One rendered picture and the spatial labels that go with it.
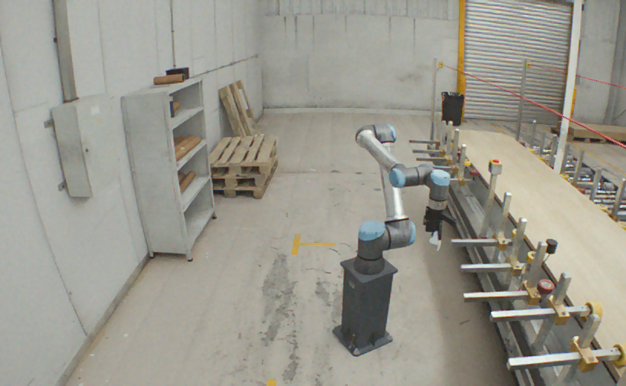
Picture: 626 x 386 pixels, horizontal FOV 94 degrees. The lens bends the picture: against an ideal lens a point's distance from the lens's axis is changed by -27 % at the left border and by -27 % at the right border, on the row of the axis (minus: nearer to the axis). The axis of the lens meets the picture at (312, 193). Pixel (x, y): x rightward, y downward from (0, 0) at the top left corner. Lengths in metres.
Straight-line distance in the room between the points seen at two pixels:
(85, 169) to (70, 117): 0.34
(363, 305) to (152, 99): 2.18
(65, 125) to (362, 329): 2.25
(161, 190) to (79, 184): 1.01
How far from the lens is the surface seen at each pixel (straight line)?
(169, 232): 3.52
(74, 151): 2.51
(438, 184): 1.75
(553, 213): 2.67
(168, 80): 3.63
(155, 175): 3.33
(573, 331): 1.94
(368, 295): 2.29
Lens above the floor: 1.91
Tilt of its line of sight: 24 degrees down
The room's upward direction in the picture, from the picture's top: 1 degrees counter-clockwise
